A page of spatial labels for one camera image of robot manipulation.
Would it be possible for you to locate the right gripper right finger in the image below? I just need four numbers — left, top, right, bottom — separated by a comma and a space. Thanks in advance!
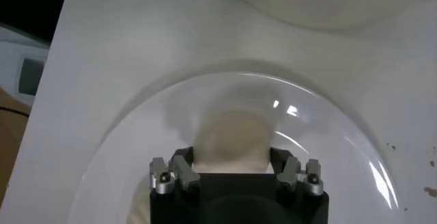
269, 146, 324, 195

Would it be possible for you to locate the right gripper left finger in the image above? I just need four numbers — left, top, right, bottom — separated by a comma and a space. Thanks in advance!
149, 146, 201, 194

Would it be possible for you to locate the white steamed baozi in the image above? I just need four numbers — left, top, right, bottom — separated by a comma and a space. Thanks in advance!
193, 109, 276, 174

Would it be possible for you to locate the robot base body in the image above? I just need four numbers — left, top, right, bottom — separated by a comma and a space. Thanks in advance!
0, 0, 72, 107

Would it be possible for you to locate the white round plate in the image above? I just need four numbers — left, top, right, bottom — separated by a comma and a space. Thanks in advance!
68, 71, 400, 224

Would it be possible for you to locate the white electric cooker pot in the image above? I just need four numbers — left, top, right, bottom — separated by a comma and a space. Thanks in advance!
216, 0, 437, 31

